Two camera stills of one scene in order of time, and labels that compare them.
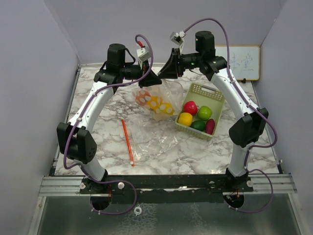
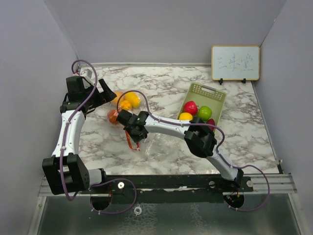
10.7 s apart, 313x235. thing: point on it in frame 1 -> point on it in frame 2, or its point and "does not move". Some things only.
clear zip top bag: x=162 y=101 -> x=131 y=101
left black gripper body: x=130 y=71 -> x=96 y=99
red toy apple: x=190 y=107 does not move
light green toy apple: x=204 y=112 does not move
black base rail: x=164 y=188 does not move
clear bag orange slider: x=132 y=163 -> x=159 y=147
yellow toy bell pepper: x=154 y=103 -> x=125 y=105
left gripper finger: x=150 y=79 -> x=107 y=95
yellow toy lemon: x=185 y=119 does not move
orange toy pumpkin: x=142 y=97 -> x=112 y=114
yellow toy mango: x=167 y=108 -> x=133 y=99
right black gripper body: x=190 y=61 -> x=136 y=137
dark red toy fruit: x=210 y=126 does not move
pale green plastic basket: x=203 y=95 does not move
